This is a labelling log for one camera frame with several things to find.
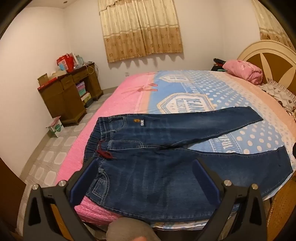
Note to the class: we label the green and white carton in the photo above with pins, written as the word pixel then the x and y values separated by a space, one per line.
pixel 55 127

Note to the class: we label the heart patterned fringed blanket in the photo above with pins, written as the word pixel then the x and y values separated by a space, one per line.
pixel 281 95

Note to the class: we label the red gift bag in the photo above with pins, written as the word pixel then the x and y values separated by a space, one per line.
pixel 65 62

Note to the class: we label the pink and blue printed bedspread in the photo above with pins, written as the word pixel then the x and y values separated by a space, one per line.
pixel 208 97

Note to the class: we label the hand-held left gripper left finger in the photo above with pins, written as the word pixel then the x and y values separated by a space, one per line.
pixel 85 182

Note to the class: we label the stack of pastel books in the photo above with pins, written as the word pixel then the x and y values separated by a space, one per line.
pixel 82 91

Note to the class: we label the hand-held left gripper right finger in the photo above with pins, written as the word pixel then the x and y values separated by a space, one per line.
pixel 206 182

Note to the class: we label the brown wooden desk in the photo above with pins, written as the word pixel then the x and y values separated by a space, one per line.
pixel 62 99

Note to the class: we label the black bag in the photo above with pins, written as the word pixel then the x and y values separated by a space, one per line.
pixel 218 63

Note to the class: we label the dark blue denim jeans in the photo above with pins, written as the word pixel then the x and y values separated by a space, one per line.
pixel 161 166

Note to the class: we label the cream and brown headboard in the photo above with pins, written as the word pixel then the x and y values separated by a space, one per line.
pixel 275 60

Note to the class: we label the pink folded quilt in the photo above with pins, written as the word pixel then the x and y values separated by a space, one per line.
pixel 242 69

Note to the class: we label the beige patterned curtain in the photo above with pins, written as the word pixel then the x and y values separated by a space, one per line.
pixel 270 25
pixel 141 27

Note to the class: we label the open cardboard box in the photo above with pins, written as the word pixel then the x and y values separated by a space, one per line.
pixel 45 80

